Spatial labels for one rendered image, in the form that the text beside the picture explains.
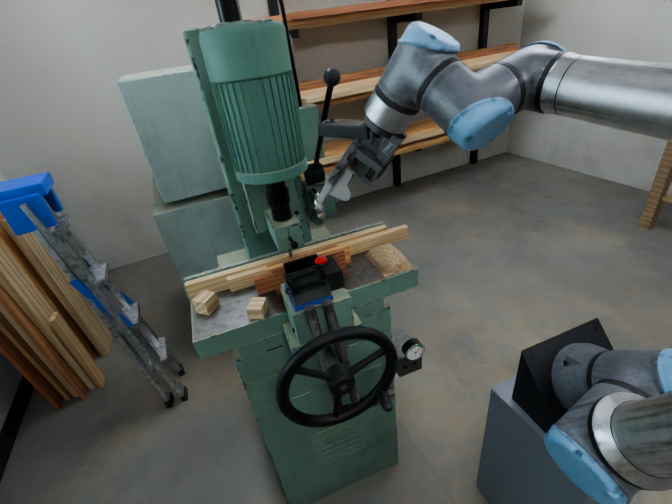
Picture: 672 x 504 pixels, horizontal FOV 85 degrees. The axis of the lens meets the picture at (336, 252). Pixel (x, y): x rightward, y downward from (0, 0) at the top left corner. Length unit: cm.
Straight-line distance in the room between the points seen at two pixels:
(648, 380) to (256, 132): 91
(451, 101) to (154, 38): 270
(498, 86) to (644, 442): 58
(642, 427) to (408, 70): 65
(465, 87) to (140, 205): 296
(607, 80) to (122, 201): 312
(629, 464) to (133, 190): 316
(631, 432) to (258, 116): 86
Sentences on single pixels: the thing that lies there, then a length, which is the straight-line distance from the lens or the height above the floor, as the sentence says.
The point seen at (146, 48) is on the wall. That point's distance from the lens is 314.
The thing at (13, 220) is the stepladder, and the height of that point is 106.
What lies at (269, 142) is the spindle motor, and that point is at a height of 129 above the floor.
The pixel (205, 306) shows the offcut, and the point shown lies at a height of 93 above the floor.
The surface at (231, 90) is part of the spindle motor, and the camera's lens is 82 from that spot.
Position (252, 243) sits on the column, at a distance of 120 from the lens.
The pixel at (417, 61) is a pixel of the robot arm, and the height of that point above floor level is 142.
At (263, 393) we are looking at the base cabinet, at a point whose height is 65.
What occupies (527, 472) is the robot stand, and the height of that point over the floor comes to 37.
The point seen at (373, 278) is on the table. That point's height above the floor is 90.
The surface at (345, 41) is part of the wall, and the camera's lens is 348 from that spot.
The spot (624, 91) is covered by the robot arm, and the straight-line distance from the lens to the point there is 64.
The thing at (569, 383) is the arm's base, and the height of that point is 70.
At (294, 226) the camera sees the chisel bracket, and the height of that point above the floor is 106.
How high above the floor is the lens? 148
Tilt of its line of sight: 31 degrees down
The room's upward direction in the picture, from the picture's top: 8 degrees counter-clockwise
